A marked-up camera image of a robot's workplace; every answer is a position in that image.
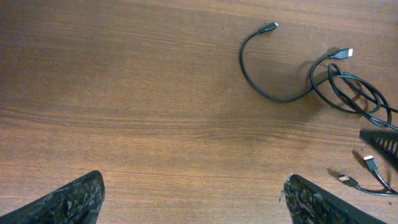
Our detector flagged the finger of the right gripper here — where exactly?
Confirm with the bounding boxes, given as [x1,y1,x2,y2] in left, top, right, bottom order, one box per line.
[359,129,398,170]

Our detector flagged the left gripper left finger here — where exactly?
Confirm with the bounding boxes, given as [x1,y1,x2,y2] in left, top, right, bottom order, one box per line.
[1,170,105,224]

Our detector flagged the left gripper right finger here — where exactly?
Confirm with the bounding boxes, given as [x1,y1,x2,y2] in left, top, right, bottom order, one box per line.
[281,174,383,224]

